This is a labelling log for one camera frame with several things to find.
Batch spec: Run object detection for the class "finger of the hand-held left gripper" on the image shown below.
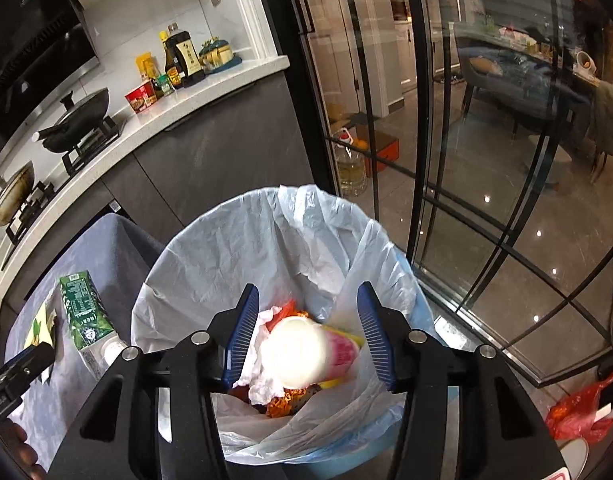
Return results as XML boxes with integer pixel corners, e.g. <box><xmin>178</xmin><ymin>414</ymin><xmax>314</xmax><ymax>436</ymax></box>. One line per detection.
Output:
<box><xmin>0</xmin><ymin>342</ymin><xmax>56</xmax><ymax>424</ymax></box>

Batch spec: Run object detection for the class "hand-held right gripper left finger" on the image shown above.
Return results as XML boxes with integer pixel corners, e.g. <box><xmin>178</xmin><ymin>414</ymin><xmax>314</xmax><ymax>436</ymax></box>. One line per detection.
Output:
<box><xmin>46</xmin><ymin>282</ymin><xmax>261</xmax><ymax>480</ymax></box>

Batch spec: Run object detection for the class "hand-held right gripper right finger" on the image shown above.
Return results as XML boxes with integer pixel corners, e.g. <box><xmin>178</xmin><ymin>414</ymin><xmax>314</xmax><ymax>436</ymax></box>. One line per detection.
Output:
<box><xmin>356</xmin><ymin>281</ymin><xmax>567</xmax><ymax>480</ymax></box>

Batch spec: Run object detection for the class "yellow sponge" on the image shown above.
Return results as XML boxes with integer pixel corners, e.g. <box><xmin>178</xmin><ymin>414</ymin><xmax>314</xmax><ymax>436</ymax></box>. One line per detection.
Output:
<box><xmin>319</xmin><ymin>325</ymin><xmax>366</xmax><ymax>391</ymax></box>

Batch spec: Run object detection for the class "red plastic bag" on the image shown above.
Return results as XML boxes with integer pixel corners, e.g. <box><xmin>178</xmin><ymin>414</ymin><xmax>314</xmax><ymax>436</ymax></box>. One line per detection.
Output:
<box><xmin>545</xmin><ymin>370</ymin><xmax>613</xmax><ymax>443</ymax></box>
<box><xmin>274</xmin><ymin>299</ymin><xmax>307</xmax><ymax>321</ymax></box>

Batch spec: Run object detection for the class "pink paper cup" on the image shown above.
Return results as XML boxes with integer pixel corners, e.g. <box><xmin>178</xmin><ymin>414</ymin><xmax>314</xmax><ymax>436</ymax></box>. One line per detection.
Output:
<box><xmin>260</xmin><ymin>316</ymin><xmax>362</xmax><ymax>390</ymax></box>

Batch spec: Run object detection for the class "white tissue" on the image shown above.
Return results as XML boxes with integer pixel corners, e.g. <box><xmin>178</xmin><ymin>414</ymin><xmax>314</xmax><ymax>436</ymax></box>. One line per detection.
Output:
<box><xmin>236</xmin><ymin>305</ymin><xmax>297</xmax><ymax>406</ymax></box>

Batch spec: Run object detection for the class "green drink carton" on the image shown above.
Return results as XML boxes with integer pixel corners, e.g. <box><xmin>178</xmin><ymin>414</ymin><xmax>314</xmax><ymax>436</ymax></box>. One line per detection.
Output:
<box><xmin>59</xmin><ymin>270</ymin><xmax>130</xmax><ymax>378</ymax></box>

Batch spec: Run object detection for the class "orange snack wrapper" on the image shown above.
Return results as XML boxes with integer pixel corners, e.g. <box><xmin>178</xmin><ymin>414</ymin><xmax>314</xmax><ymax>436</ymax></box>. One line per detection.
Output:
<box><xmin>264</xmin><ymin>385</ymin><xmax>322</xmax><ymax>418</ymax></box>

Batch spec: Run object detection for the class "trash bin with liner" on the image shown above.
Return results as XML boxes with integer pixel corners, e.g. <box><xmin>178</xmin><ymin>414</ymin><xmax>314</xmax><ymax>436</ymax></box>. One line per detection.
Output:
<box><xmin>130</xmin><ymin>185</ymin><xmax>432</xmax><ymax>466</ymax></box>

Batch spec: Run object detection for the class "blue trash bin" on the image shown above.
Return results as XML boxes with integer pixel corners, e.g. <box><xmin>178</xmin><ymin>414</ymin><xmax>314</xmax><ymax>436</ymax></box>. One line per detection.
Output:
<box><xmin>221</xmin><ymin>250</ymin><xmax>459</xmax><ymax>480</ymax></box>

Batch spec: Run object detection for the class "person's left hand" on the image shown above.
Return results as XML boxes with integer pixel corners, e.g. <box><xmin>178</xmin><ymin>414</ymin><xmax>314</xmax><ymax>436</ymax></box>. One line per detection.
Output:
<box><xmin>9</xmin><ymin>422</ymin><xmax>50</xmax><ymax>477</ymax></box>

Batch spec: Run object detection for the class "cream card with green leaves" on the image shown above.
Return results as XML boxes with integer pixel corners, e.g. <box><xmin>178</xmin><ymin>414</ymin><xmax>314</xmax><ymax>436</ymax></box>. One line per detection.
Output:
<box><xmin>22</xmin><ymin>302</ymin><xmax>58</xmax><ymax>386</ymax></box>

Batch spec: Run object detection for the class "clear cooking oil bottle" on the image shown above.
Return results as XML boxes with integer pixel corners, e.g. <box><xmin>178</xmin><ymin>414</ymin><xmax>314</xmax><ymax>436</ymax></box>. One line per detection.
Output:
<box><xmin>333</xmin><ymin>127</ymin><xmax>368</xmax><ymax>198</ymax></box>

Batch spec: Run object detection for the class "wok with glass lid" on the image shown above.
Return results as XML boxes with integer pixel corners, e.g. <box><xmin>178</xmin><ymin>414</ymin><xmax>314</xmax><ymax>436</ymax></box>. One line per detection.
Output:
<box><xmin>0</xmin><ymin>160</ymin><xmax>37</xmax><ymax>226</ymax></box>

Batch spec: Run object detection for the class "grey kitchen cabinet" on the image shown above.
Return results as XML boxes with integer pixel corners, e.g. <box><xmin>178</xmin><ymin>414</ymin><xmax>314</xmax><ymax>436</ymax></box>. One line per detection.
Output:
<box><xmin>1</xmin><ymin>77</ymin><xmax>337</xmax><ymax>311</ymax></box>

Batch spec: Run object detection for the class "orange cardboard box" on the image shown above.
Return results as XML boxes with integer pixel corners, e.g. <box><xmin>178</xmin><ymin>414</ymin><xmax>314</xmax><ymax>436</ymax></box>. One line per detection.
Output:
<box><xmin>326</xmin><ymin>110</ymin><xmax>401</xmax><ymax>178</ymax></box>

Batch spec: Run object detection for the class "black framed glass door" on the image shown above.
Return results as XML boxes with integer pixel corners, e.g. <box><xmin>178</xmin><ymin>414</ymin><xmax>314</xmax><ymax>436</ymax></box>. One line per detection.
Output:
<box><xmin>271</xmin><ymin>0</ymin><xmax>613</xmax><ymax>391</ymax></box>

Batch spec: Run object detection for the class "black gas stove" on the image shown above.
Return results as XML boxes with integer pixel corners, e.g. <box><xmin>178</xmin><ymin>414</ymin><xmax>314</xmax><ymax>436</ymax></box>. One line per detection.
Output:
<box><xmin>4</xmin><ymin>115</ymin><xmax>127</xmax><ymax>256</ymax></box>

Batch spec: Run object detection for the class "red instant noodle cup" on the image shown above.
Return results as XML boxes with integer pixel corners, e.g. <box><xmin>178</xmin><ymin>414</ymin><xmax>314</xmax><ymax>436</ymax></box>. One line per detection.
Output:
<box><xmin>125</xmin><ymin>79</ymin><xmax>160</xmax><ymax>113</ymax></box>

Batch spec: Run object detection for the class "black pan with lid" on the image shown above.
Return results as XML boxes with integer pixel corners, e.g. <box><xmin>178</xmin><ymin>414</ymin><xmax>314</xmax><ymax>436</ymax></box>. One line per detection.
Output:
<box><xmin>32</xmin><ymin>87</ymin><xmax>111</xmax><ymax>153</ymax></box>

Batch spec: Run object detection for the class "brown sauce bottle yellow cap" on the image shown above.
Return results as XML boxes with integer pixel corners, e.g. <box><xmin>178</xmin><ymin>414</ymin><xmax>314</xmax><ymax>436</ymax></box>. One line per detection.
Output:
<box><xmin>159</xmin><ymin>31</ymin><xmax>184</xmax><ymax>90</ymax></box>

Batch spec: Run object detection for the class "dark soy sauce bottle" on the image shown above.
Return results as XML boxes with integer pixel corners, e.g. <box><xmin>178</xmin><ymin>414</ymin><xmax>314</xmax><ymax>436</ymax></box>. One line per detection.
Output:
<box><xmin>165</xmin><ymin>22</ymin><xmax>206</xmax><ymax>88</ymax></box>

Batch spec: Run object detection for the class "blue seasoning jar set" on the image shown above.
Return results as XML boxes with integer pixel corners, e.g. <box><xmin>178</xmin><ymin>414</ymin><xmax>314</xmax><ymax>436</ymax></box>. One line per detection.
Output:
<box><xmin>199</xmin><ymin>35</ymin><xmax>242</xmax><ymax>75</ymax></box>

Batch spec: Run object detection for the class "yellow seasoning packet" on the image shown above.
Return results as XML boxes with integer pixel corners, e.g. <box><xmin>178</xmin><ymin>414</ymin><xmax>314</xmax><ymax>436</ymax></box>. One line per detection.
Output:
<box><xmin>135</xmin><ymin>52</ymin><xmax>157</xmax><ymax>83</ymax></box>

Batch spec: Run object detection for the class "blue dining chair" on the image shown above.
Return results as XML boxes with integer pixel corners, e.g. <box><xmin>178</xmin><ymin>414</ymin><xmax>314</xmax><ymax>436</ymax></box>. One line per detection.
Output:
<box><xmin>459</xmin><ymin>52</ymin><xmax>518</xmax><ymax>117</ymax></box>

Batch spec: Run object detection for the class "black range hood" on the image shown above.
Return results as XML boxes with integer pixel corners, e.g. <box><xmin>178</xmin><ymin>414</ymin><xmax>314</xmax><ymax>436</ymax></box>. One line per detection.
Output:
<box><xmin>0</xmin><ymin>0</ymin><xmax>100</xmax><ymax>148</ymax></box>

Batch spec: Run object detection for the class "dining table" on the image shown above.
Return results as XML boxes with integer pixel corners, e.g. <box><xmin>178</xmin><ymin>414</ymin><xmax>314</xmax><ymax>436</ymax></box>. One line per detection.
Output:
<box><xmin>456</xmin><ymin>20</ymin><xmax>604</xmax><ymax>111</ymax></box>

